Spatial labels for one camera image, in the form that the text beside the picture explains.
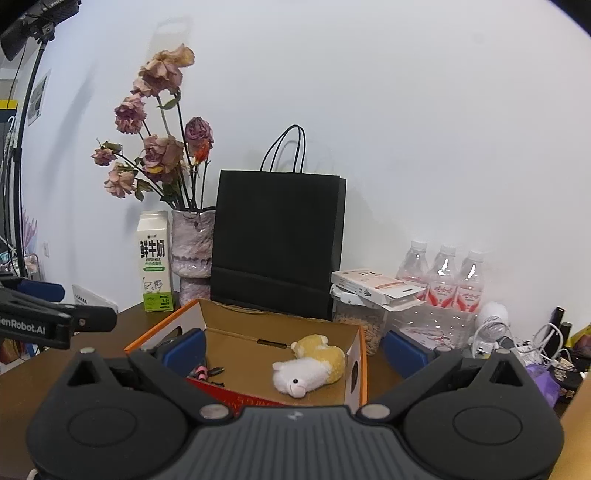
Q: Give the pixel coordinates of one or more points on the black paper bag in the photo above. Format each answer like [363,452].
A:
[277,244]

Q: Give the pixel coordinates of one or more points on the white yellow plush toy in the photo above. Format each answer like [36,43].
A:
[314,367]

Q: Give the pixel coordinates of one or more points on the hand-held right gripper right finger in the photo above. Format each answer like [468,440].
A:
[406,353]

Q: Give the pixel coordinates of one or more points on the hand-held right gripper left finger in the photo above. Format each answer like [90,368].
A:
[184,350]

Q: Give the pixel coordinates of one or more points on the red cardboard box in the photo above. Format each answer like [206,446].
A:
[258,332]

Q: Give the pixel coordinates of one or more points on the white green milk carton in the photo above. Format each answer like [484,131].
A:
[154,263]

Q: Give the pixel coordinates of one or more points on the dried rose bouquet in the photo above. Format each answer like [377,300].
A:
[157,152]

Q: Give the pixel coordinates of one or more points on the clear plastic container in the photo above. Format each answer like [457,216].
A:
[355,323]

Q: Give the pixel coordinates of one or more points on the black studio light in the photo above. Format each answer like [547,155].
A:
[32,21]

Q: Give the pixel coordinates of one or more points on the slim black bottle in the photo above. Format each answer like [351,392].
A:
[557,323]

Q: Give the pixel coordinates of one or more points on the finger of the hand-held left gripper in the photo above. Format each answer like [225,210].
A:
[94,318]
[41,290]

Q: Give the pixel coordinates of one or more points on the wall poster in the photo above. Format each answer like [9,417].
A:
[38,97]

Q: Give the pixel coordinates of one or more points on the purple plastic bag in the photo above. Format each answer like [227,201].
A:
[545,385]

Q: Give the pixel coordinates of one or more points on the small white fan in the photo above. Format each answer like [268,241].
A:
[491,323]

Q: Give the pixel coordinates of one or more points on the purple marbled vase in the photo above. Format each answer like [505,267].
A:
[191,258]

